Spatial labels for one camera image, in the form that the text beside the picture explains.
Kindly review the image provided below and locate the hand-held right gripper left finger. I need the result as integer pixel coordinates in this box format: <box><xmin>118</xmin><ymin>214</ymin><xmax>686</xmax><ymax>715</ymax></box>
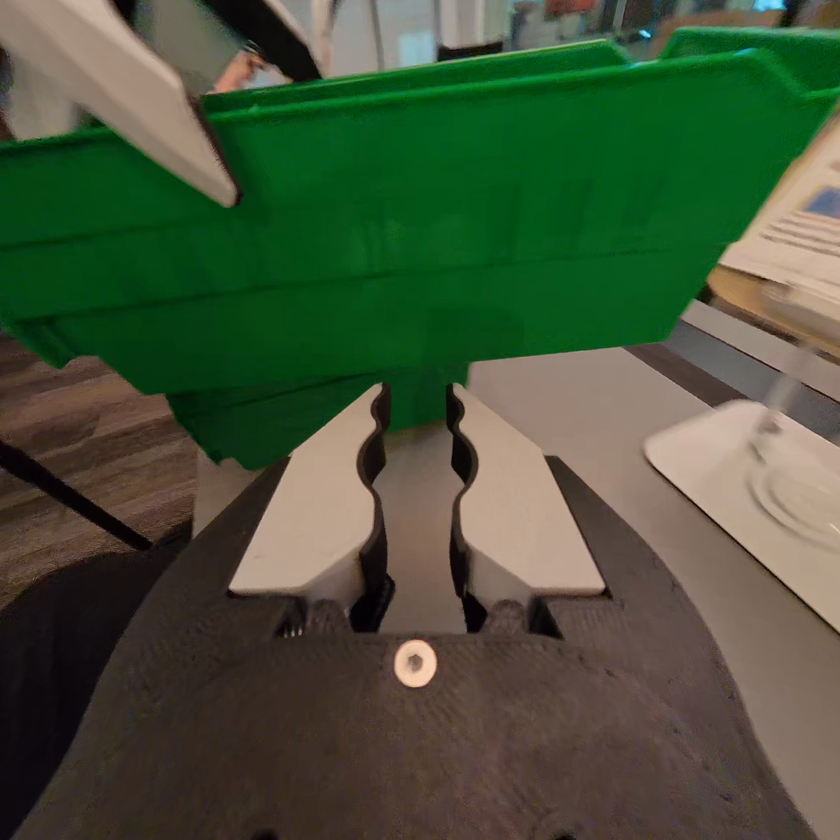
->
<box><xmin>227</xmin><ymin>382</ymin><xmax>396</xmax><ymax>632</ymax></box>

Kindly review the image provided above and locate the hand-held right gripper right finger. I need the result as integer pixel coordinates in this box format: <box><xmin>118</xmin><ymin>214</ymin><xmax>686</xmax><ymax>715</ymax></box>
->
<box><xmin>445</xmin><ymin>382</ymin><xmax>607</xmax><ymax>619</ymax></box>

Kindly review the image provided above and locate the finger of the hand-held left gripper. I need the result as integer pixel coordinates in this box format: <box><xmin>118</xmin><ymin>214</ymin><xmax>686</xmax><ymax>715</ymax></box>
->
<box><xmin>0</xmin><ymin>0</ymin><xmax>242</xmax><ymax>210</ymax></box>
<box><xmin>203</xmin><ymin>0</ymin><xmax>330</xmax><ymax>84</ymax></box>

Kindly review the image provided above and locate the person's left hand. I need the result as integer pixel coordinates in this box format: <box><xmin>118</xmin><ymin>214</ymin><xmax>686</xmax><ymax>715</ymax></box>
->
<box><xmin>213</xmin><ymin>52</ymin><xmax>294</xmax><ymax>93</ymax></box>

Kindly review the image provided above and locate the black tape strip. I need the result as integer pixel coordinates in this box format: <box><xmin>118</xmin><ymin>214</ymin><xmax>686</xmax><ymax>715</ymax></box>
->
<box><xmin>626</xmin><ymin>320</ymin><xmax>840</xmax><ymax>434</ymax></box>

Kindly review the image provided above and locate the printed instruction sheet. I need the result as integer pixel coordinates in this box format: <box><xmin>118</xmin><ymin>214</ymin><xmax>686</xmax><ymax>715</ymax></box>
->
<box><xmin>718</xmin><ymin>118</ymin><xmax>840</xmax><ymax>290</ymax></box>

